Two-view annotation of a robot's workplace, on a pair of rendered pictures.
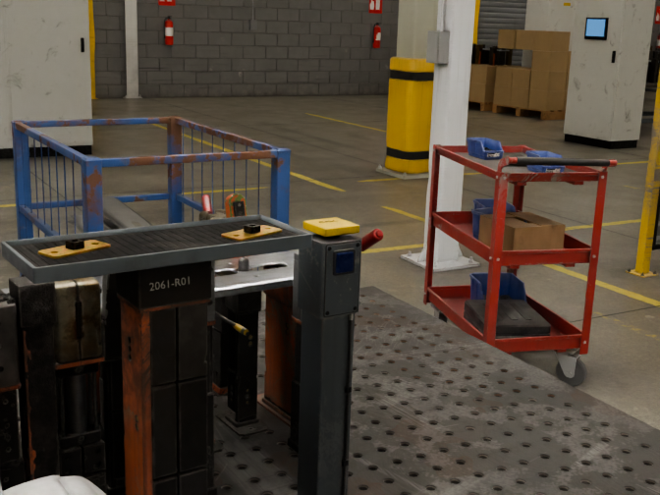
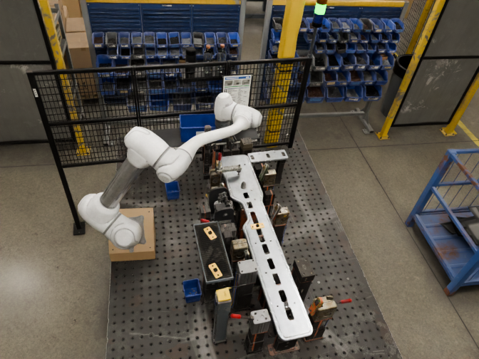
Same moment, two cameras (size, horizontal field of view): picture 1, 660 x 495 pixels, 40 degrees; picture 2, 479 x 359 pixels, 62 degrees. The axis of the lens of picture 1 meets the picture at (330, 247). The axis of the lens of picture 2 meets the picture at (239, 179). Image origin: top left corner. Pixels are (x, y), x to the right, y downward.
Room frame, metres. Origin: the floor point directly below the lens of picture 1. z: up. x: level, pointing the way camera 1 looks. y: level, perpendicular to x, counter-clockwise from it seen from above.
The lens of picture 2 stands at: (1.53, -0.94, 2.89)
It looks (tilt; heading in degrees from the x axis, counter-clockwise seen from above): 44 degrees down; 105
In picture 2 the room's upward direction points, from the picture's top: 7 degrees clockwise
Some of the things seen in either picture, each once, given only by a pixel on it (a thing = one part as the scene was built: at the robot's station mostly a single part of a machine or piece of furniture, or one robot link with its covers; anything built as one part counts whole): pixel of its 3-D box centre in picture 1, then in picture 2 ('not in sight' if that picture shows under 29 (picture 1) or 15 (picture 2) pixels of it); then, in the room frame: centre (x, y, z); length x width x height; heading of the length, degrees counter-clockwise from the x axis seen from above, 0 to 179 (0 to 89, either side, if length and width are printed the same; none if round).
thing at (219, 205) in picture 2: not in sight; (220, 224); (1.04, 0.56, 0.94); 0.18 x 0.13 x 0.49; 124
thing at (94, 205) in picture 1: (141, 243); not in sight; (3.77, 0.81, 0.47); 1.20 x 0.80 x 0.95; 31
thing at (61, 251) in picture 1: (75, 245); (209, 232); (1.06, 0.31, 1.17); 0.08 x 0.04 x 0.01; 143
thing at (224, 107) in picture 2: not in sight; (225, 106); (0.90, 0.90, 1.57); 0.13 x 0.11 x 0.16; 176
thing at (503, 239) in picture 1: (509, 255); not in sight; (3.72, -0.77, 0.49); 0.81 x 0.47 x 0.97; 14
